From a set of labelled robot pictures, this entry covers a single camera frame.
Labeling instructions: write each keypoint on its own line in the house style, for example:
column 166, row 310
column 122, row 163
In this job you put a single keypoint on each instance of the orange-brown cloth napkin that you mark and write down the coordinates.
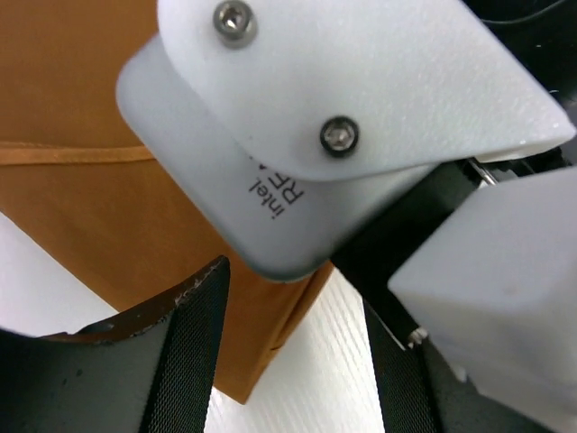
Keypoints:
column 77, row 180

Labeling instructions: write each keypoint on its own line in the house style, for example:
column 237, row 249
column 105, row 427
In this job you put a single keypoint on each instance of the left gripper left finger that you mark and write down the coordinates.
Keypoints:
column 150, row 368

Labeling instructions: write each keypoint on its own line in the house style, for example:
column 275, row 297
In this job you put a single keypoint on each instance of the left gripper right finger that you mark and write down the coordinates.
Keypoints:
column 424, row 388

